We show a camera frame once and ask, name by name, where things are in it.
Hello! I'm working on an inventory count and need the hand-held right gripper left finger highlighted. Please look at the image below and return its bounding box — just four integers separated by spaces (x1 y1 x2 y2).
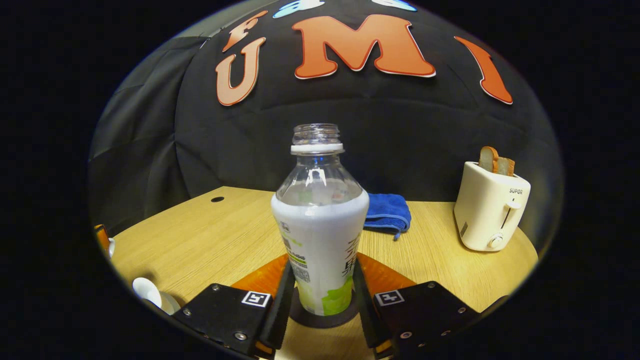
172 252 297 359

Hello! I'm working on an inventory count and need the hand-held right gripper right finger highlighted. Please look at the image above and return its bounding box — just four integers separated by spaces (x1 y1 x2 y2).
351 252 508 359

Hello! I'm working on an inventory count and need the dark round coaster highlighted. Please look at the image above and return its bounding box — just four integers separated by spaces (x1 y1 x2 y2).
288 287 362 329

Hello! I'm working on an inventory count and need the white teacup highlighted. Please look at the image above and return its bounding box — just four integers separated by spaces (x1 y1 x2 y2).
132 277 163 309

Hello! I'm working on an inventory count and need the clear water bottle white label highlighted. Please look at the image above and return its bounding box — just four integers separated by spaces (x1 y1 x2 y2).
270 123 371 317

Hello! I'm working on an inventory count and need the white saucer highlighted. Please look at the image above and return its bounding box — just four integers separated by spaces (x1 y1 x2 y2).
158 292 182 316

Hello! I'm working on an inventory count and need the blue towel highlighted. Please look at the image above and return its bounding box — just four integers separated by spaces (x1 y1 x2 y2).
363 193 412 241

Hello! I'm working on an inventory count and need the cream toaster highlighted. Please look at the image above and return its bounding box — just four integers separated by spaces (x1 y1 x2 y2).
453 161 532 252

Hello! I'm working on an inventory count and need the black backdrop cloth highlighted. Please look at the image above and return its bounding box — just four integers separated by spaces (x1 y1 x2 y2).
89 0 566 246

